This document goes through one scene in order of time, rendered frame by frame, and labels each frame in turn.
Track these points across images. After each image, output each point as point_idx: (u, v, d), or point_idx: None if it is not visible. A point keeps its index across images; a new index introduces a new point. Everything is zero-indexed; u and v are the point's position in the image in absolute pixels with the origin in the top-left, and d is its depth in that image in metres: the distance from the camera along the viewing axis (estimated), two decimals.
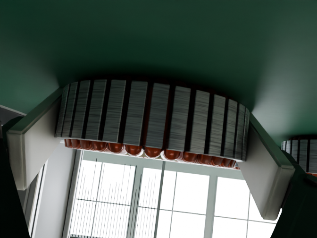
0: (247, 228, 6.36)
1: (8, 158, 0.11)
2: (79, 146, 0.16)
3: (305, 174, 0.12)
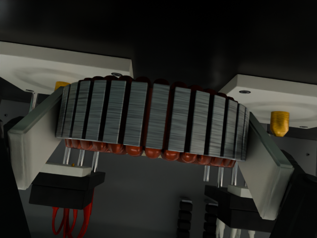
0: None
1: (9, 157, 0.11)
2: (79, 146, 0.16)
3: (304, 174, 0.12)
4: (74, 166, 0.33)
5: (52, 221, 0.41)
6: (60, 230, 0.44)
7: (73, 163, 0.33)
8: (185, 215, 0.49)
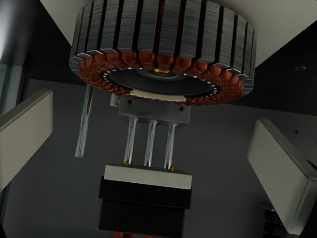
0: None
1: None
2: (93, 72, 0.16)
3: None
4: (173, 171, 0.21)
5: None
6: None
7: (171, 166, 0.20)
8: (279, 230, 0.37)
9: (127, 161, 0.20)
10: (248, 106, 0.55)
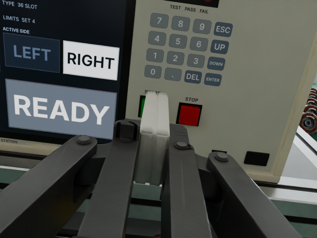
0: None
1: (135, 159, 0.12)
2: None
3: (174, 142, 0.14)
4: None
5: None
6: None
7: None
8: None
9: None
10: None
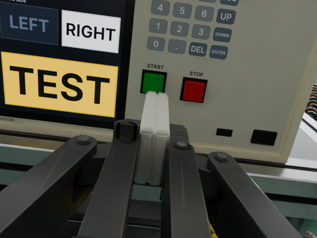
0: None
1: (135, 159, 0.12)
2: None
3: (174, 142, 0.14)
4: None
5: None
6: None
7: None
8: None
9: None
10: None
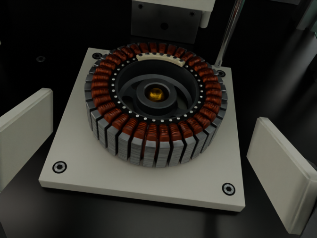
0: None
1: None
2: (208, 107, 0.21)
3: None
4: None
5: None
6: None
7: None
8: None
9: None
10: None
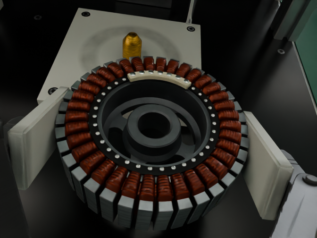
0: None
1: (9, 158, 0.11)
2: (224, 147, 0.16)
3: (304, 174, 0.12)
4: None
5: None
6: None
7: None
8: None
9: None
10: None
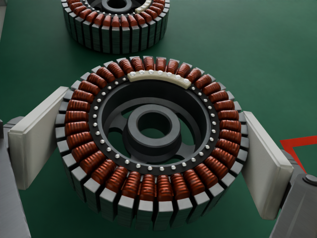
0: None
1: (9, 158, 0.11)
2: (224, 147, 0.16)
3: (304, 174, 0.12)
4: None
5: None
6: None
7: None
8: None
9: None
10: None
